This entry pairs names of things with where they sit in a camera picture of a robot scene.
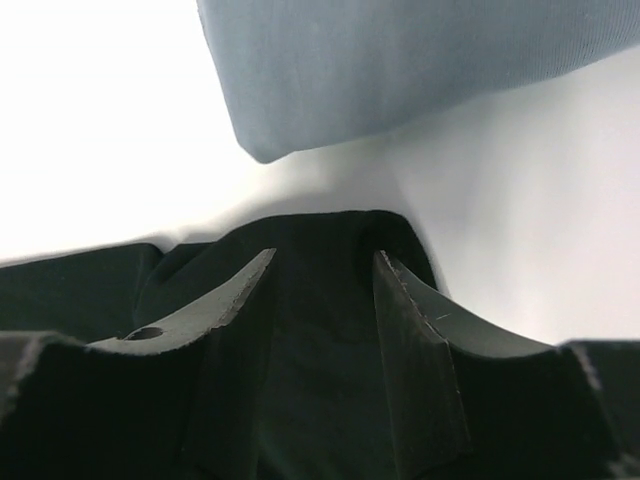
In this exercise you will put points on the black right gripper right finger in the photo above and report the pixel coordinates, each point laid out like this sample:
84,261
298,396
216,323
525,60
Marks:
470,400

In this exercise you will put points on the black t shirt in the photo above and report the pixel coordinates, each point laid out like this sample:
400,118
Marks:
323,411

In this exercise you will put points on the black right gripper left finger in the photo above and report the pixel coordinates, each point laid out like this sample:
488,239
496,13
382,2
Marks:
176,399

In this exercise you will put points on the folded grey-blue t shirt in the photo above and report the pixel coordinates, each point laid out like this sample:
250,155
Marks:
300,75

